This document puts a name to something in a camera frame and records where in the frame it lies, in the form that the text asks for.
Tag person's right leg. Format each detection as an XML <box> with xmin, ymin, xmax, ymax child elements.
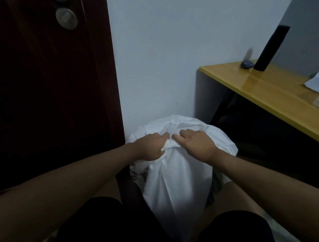
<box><xmin>192</xmin><ymin>181</ymin><xmax>265</xmax><ymax>235</ymax></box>

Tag silver thumb-turn lock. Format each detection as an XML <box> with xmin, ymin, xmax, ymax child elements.
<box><xmin>55</xmin><ymin>7</ymin><xmax>78</xmax><ymax>31</ymax></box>

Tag person's left forearm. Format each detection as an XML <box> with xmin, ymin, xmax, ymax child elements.
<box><xmin>0</xmin><ymin>143</ymin><xmax>138</xmax><ymax>242</ymax></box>

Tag white bag with red print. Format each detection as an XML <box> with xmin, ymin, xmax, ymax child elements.
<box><xmin>125</xmin><ymin>114</ymin><xmax>239</xmax><ymax>242</ymax></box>

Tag yellow wooden desk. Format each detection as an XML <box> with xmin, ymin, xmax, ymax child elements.
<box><xmin>198</xmin><ymin>60</ymin><xmax>319</xmax><ymax>143</ymax></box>

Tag person's left hand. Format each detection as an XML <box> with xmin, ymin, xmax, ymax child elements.
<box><xmin>129</xmin><ymin>132</ymin><xmax>170</xmax><ymax>162</ymax></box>

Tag silver door latch plate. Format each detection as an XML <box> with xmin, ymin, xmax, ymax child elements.
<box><xmin>80</xmin><ymin>0</ymin><xmax>88</xmax><ymax>23</ymax></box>

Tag white tissue sheet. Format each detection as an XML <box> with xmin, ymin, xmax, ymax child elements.
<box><xmin>304</xmin><ymin>71</ymin><xmax>319</xmax><ymax>93</ymax></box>

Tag person's left leg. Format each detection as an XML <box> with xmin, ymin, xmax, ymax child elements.
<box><xmin>93</xmin><ymin>176</ymin><xmax>123</xmax><ymax>202</ymax></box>

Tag black cylindrical bottle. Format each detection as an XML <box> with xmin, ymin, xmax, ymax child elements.
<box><xmin>253</xmin><ymin>25</ymin><xmax>291</xmax><ymax>72</ymax></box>

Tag person's right forearm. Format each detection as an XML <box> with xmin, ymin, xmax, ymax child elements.
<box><xmin>213</xmin><ymin>151</ymin><xmax>319</xmax><ymax>242</ymax></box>

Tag black shorts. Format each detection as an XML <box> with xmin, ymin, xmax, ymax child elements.
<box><xmin>56</xmin><ymin>197</ymin><xmax>274</xmax><ymax>242</ymax></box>

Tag person's right hand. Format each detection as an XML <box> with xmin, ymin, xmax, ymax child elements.
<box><xmin>171</xmin><ymin>129</ymin><xmax>221</xmax><ymax>165</ymax></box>

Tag dark brown wooden door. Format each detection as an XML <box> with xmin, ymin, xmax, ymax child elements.
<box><xmin>82</xmin><ymin>0</ymin><xmax>126</xmax><ymax>148</ymax></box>

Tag person's leg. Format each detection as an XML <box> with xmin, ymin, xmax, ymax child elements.
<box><xmin>192</xmin><ymin>181</ymin><xmax>265</xmax><ymax>235</ymax></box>
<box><xmin>93</xmin><ymin>176</ymin><xmax>123</xmax><ymax>202</ymax></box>

